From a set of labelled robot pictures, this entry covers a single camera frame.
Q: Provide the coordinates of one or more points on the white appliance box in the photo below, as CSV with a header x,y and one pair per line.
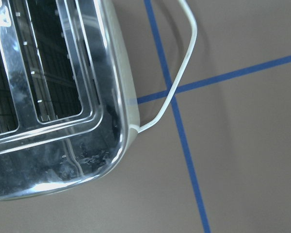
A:
x,y
68,106

